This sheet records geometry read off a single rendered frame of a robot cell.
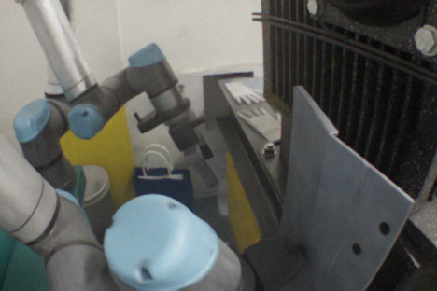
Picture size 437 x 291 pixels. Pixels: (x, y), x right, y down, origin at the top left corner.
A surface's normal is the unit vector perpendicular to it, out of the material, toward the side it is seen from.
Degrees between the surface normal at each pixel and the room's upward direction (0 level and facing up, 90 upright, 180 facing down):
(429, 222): 0
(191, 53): 90
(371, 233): 90
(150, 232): 24
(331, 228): 90
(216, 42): 90
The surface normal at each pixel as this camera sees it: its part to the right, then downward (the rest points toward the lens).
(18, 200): 0.83, 0.14
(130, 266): -0.36, -0.64
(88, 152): 0.18, 0.47
